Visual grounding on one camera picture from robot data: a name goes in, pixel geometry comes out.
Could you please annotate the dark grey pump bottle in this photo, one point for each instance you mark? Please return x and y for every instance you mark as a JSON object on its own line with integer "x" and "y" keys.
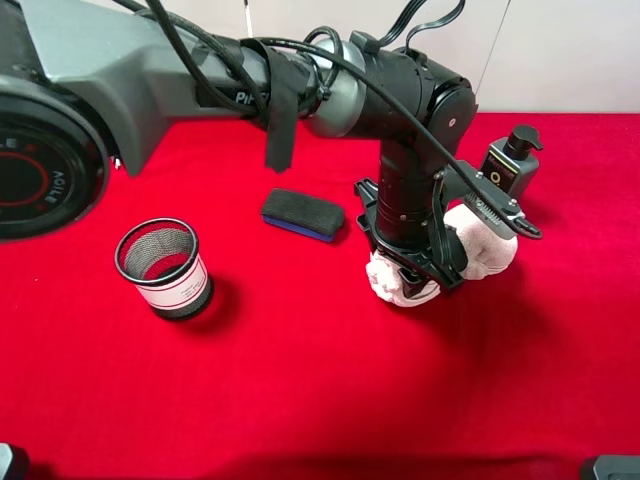
{"x": 510, "y": 162}

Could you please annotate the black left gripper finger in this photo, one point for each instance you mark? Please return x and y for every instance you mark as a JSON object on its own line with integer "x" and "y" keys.
{"x": 453, "y": 251}

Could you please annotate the black blue whiteboard eraser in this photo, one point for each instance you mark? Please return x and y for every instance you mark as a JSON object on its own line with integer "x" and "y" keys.
{"x": 303, "y": 214}

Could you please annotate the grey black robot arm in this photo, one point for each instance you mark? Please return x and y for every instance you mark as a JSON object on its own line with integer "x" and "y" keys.
{"x": 82, "y": 85}

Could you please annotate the pink towel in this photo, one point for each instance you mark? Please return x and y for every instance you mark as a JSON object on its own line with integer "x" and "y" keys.
{"x": 487, "y": 254}

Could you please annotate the black mesh pen cup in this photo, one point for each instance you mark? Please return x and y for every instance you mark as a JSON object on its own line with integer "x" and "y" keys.
{"x": 161, "y": 258}

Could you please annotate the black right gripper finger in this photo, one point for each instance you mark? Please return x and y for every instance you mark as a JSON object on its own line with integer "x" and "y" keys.
{"x": 413, "y": 282}

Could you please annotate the red tablecloth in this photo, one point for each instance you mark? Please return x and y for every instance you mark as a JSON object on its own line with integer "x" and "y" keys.
{"x": 296, "y": 369}

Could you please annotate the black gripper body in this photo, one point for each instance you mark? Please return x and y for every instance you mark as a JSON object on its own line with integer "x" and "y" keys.
{"x": 404, "y": 217}

